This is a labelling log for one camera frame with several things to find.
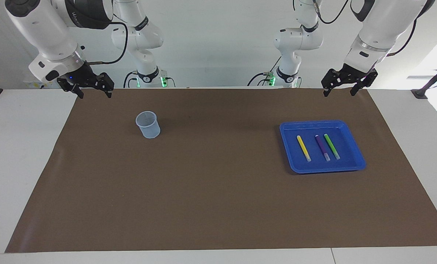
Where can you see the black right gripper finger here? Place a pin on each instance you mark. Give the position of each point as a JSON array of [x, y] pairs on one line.
[[77, 91], [108, 84]]

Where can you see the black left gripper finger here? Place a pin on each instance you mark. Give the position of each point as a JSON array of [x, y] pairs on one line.
[[329, 82], [365, 82]]

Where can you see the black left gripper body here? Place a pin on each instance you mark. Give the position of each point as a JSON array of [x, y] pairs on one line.
[[350, 75]]

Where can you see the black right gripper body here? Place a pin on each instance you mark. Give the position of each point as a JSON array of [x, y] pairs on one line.
[[81, 77]]

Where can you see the green marker pen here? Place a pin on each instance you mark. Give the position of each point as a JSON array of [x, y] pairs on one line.
[[331, 146]]

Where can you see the purple marker pen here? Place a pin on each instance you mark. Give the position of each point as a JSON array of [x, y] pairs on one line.
[[322, 147]]

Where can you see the yellow marker pen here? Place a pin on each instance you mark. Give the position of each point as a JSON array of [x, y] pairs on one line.
[[303, 148]]

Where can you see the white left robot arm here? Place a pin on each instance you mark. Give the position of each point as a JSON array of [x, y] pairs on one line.
[[383, 22]]

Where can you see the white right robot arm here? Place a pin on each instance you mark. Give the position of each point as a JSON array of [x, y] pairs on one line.
[[46, 29]]

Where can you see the white power box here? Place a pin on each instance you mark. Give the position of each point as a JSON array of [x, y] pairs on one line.
[[33, 85]]

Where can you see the clear plastic cup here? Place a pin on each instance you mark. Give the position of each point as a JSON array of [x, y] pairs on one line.
[[149, 130]]

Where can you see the blue plastic tray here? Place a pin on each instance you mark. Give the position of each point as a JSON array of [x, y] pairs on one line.
[[345, 161]]

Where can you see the brown table mat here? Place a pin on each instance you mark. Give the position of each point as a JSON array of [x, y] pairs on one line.
[[211, 190]]

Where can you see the black camera stand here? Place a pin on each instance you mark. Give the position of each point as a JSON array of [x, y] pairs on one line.
[[429, 83]]

